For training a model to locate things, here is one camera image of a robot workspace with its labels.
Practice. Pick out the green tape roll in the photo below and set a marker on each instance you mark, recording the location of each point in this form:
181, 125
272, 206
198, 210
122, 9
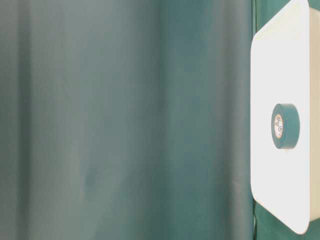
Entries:
285, 126

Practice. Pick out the white plastic case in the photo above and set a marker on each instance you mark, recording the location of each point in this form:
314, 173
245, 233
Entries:
285, 69

